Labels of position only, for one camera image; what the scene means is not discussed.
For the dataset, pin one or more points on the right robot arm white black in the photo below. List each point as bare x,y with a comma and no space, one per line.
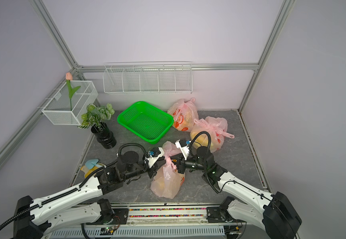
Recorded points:
273,213

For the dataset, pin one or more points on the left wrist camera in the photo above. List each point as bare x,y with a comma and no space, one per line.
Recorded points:
157,153

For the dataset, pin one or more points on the pink artificial tulip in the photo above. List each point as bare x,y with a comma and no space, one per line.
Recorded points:
71,90

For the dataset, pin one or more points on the white wire shelf back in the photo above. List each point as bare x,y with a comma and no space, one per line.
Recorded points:
148,77

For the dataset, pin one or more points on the green plastic basket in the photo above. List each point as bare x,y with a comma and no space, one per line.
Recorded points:
146,121

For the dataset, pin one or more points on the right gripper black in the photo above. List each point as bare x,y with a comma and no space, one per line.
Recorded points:
182,164

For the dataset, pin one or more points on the green potted plant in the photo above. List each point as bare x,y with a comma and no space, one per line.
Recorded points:
95,116

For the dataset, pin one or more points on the printed pink plastic bag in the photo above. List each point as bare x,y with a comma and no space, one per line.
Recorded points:
184,114
217,129

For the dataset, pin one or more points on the plain pink plastic bag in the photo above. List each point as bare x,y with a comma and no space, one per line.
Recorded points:
168,180

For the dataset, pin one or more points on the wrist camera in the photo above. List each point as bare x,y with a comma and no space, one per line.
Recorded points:
157,153
183,146

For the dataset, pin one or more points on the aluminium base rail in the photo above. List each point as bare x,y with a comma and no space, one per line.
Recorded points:
151,221

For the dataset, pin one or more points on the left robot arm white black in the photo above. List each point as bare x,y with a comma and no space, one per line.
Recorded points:
35,218

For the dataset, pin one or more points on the white wire basket left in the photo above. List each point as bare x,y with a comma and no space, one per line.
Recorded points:
57,109

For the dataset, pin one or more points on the yellow white work glove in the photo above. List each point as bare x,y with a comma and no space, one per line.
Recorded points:
87,171

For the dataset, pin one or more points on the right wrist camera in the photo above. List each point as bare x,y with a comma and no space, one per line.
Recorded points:
183,146

